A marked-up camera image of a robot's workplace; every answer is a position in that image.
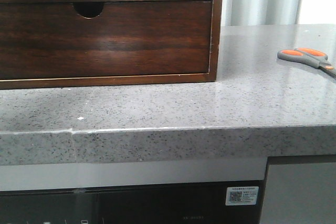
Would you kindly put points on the black built-in oven appliance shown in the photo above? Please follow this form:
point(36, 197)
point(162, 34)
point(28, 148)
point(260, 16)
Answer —
point(160, 203)

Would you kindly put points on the grey orange handled scissors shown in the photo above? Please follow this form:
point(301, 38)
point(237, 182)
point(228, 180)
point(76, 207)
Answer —
point(309, 57)

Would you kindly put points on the white QR code sticker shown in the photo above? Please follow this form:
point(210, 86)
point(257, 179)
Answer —
point(241, 196)

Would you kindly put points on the dark wooden drawer cabinet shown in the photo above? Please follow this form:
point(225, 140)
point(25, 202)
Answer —
point(208, 76)

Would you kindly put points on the grey cabinet door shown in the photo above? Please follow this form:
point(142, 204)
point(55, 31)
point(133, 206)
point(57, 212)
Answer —
point(299, 189)

